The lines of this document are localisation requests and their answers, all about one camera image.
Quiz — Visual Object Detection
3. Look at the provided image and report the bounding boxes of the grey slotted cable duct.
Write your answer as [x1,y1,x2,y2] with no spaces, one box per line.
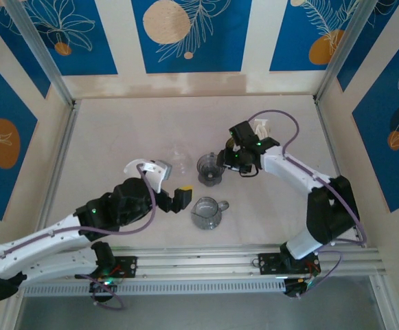
[23,278,286,296]

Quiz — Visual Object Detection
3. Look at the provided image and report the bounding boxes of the white orange filter pack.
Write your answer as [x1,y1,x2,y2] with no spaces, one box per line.
[253,118,272,137]

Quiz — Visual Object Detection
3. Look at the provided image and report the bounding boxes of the grey transparent carafe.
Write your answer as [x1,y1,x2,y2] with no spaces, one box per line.
[190,196,230,230]

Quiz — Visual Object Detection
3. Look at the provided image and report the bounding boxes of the clear glass carafe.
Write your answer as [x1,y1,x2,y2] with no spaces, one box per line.
[166,144,193,176]

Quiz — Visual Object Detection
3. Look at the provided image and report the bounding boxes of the small controller board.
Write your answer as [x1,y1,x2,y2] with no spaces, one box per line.
[283,276,320,298]
[89,278,117,293]

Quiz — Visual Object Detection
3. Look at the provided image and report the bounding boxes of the grey transparent coffee dripper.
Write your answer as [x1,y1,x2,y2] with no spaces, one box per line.
[197,153,226,186]

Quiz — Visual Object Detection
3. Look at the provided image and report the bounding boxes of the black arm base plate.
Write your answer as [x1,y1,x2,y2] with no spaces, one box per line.
[111,256,139,279]
[259,252,320,276]

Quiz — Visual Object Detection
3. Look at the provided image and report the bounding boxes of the aluminium side rail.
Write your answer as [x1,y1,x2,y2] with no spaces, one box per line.
[314,98,399,330]
[30,99,82,255]

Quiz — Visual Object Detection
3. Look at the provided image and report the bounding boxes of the aluminium mounting rail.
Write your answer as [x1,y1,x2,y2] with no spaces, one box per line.
[13,243,389,281]

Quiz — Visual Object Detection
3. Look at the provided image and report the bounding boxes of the aluminium frame post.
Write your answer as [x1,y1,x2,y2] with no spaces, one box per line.
[3,0,78,107]
[314,0,380,104]

